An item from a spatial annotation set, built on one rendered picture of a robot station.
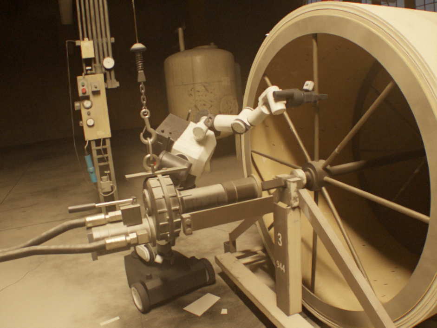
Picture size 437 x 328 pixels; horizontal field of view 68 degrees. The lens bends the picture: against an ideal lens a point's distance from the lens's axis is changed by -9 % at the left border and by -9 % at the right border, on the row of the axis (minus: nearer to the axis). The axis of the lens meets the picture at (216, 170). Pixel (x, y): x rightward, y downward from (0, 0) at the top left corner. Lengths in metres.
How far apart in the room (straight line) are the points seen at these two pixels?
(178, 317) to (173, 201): 1.16
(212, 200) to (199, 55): 4.74
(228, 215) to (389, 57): 0.90
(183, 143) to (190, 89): 4.36
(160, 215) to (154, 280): 1.09
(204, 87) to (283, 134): 3.60
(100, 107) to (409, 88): 2.61
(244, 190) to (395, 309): 0.82
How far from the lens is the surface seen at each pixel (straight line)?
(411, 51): 1.36
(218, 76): 6.17
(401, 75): 1.38
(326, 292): 2.30
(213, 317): 2.37
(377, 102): 1.48
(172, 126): 1.86
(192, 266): 2.56
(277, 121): 2.57
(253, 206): 1.59
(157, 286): 2.43
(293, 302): 1.98
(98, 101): 3.31
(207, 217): 1.51
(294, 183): 1.70
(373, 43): 1.47
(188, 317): 2.40
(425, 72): 1.33
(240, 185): 1.59
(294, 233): 1.80
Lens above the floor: 1.38
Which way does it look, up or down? 13 degrees down
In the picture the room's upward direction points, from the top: 5 degrees counter-clockwise
